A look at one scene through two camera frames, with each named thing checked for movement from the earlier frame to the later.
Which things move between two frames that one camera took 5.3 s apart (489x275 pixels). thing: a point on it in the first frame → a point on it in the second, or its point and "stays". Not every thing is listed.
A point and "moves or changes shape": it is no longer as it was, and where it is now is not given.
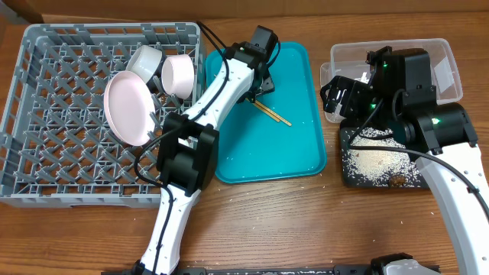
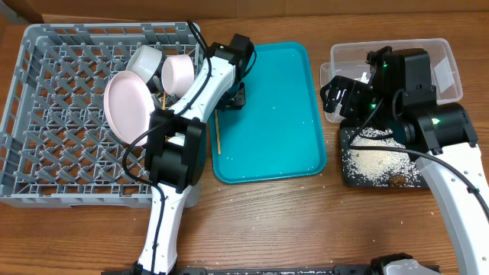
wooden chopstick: x=273 y=112 moves or changes shape
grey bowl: x=144 y=62 stays
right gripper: x=335 y=96 stays
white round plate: x=130 y=107 stays
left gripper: x=268 y=85 → x=238 y=102
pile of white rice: x=377 y=166 stays
